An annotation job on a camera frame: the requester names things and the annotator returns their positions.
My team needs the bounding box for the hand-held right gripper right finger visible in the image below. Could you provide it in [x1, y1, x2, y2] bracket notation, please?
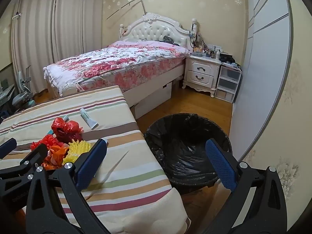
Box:
[205, 138, 288, 234]

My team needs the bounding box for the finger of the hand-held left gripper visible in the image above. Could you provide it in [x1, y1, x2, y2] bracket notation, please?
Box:
[0, 138, 17, 160]
[0, 143, 48, 176]

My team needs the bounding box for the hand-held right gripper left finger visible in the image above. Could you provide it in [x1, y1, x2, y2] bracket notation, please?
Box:
[26, 138, 115, 234]

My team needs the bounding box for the red spiky ball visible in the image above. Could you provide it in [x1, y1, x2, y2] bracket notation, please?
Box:
[30, 135, 60, 152]

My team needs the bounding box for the orange plastic bag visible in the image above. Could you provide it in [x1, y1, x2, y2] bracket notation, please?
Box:
[41, 145, 70, 171]

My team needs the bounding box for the yellow spiky ball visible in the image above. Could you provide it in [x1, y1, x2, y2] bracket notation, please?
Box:
[62, 140, 92, 165]

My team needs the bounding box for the trash bin with black bag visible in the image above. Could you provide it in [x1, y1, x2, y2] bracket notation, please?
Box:
[143, 113, 232, 195]

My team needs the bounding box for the dark red plastic bag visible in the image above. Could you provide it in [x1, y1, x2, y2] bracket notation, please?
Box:
[56, 130, 84, 143]

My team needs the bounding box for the bright red plastic bag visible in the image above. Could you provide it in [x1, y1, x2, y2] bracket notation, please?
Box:
[51, 117, 83, 136]

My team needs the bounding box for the light blue desk chair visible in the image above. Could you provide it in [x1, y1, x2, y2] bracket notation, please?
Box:
[12, 65, 36, 111]

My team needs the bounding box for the white tube with teal end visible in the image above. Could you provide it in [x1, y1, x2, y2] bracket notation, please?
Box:
[80, 108, 99, 129]

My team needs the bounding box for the grey study desk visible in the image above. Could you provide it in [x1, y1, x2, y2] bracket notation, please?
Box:
[0, 78, 15, 109]

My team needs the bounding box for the clear plastic drawer unit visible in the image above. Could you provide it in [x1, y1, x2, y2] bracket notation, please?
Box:
[214, 64, 242, 103]

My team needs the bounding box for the white storage box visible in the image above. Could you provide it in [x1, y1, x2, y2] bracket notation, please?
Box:
[132, 82, 172, 120]

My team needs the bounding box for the white nightstand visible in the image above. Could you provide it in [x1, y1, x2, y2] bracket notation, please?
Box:
[182, 54, 222, 98]

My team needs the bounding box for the floral quilt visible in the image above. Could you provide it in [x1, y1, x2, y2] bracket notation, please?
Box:
[43, 40, 191, 93]

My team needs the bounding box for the group of small bottles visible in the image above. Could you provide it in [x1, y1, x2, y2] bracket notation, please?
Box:
[191, 34, 236, 64]

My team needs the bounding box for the white sliding wardrobe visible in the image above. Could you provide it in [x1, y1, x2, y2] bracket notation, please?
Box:
[229, 0, 293, 162]

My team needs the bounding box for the beige pleated curtain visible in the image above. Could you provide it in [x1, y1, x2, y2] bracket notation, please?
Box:
[11, 0, 106, 95]

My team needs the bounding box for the thin metal pole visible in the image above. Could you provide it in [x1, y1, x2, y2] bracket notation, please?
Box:
[106, 0, 147, 20]

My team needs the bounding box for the white bed frame tufted headboard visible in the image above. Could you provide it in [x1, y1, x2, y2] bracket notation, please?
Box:
[43, 12, 198, 120]

